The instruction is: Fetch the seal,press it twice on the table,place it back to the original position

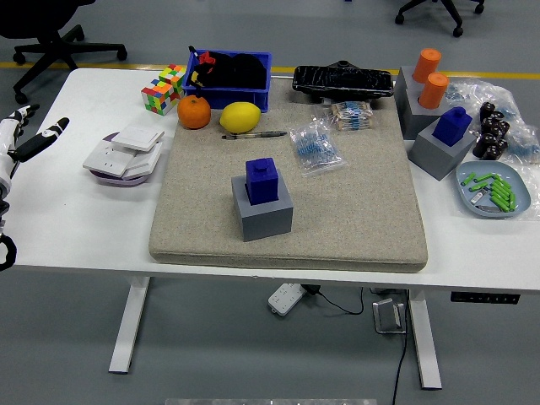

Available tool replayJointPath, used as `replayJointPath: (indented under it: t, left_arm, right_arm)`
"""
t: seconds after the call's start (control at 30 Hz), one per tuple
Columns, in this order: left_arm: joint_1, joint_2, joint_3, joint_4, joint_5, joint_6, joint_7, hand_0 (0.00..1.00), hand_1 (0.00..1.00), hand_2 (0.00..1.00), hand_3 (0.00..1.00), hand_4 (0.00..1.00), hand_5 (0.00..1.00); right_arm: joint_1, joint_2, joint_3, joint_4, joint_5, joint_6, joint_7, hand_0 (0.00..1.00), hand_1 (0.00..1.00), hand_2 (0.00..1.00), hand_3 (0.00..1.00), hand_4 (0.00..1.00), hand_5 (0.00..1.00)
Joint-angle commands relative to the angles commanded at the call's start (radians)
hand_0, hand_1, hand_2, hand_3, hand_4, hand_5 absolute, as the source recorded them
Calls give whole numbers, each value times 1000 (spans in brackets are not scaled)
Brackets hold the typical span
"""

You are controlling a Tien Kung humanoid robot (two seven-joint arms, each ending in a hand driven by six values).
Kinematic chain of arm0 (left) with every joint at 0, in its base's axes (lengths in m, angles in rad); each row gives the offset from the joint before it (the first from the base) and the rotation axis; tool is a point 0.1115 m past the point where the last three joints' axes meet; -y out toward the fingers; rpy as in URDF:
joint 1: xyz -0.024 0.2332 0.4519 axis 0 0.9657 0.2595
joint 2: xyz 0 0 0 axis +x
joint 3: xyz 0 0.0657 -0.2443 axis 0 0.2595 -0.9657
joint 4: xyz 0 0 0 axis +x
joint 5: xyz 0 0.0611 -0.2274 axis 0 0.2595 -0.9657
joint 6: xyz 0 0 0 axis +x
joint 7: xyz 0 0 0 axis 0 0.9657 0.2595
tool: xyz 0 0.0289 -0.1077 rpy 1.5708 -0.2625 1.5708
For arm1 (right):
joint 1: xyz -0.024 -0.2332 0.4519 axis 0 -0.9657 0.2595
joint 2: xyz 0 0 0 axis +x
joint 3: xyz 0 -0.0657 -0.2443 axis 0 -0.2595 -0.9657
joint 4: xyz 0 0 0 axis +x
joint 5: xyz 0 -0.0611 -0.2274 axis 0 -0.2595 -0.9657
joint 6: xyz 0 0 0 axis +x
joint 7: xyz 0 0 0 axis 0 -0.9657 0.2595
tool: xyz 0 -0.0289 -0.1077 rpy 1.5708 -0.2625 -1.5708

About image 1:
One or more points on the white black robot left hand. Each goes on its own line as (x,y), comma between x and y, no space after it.
(7,143)

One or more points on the blue square seal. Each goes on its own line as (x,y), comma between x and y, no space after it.
(451,126)
(261,181)

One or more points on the grey seal holder block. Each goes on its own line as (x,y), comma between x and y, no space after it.
(434,158)
(268,221)

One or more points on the white socket plate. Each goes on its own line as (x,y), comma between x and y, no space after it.
(105,158)

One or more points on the purple plate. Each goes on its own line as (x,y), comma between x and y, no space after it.
(122,182)

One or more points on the black office chair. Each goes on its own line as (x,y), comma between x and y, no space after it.
(447,8)
(42,17)

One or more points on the large colourful puzzle cube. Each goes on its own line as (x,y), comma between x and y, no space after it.
(158,99)

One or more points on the small colourful puzzle cube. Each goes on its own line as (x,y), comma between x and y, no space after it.
(173,76)

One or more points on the orange fruit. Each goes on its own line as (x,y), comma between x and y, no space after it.
(194,113)

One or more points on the red cloth piece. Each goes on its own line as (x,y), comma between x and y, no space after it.
(206,58)

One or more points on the white table leg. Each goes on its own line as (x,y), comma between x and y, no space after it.
(426,341)
(128,325)

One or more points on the yellow lemon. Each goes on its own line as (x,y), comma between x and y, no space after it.
(239,118)

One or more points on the blue plastic bin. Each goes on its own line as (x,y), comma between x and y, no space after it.
(240,99)

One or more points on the black cloth bundle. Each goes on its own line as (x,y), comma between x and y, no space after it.
(240,71)

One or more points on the black pen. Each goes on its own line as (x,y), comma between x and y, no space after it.
(261,134)

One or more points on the bag of blue resistors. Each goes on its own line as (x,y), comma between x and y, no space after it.
(316,147)

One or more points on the white power strip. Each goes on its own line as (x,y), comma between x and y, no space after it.
(286,298)

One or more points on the black wrapped keyboard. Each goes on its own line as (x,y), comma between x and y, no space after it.
(341,82)

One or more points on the grey-brown mat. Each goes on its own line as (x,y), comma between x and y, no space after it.
(346,219)

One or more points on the grey cylinder holder block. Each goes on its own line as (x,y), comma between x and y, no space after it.
(415,122)
(403,86)

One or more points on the silver metal stand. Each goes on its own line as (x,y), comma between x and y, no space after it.
(388,316)

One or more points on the orange cylinder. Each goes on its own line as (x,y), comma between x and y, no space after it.
(433,90)
(427,65)

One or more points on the green battery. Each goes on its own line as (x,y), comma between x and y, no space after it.
(503,190)
(483,177)
(502,182)
(480,186)
(501,202)
(468,179)
(502,196)

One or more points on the small white usb stick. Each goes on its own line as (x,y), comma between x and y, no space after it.
(478,198)

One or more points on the clear plastic bags pile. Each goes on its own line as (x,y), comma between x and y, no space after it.
(489,90)

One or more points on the silver metal blade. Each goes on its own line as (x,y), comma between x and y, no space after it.
(488,208)

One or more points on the black desk control panel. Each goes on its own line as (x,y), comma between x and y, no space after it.
(485,297)

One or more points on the blue-grey plate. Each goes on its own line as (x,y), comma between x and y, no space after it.
(521,190)

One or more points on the white blank switch plate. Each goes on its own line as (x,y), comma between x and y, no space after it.
(137,138)

